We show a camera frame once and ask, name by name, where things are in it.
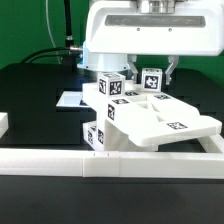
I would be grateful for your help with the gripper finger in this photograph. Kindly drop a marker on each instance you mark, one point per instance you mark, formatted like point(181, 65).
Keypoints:
point(173, 61)
point(131, 59)

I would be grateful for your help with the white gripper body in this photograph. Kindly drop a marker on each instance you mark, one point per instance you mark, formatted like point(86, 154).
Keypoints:
point(195, 28)

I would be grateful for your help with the white chair back frame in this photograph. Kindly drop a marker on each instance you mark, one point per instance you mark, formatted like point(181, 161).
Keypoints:
point(150, 118)

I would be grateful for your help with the white chair seat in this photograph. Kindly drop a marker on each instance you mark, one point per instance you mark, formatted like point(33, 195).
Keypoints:
point(115, 140)

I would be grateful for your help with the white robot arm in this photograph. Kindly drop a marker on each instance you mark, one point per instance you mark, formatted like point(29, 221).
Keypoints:
point(111, 62)

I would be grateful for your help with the white marker sheet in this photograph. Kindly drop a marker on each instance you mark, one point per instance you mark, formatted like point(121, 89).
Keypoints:
point(71, 99)

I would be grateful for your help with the white part at left edge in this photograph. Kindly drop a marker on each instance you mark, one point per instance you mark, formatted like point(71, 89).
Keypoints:
point(3, 123)

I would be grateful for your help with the white U-shaped fence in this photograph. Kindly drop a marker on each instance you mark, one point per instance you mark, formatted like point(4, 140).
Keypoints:
point(206, 165)

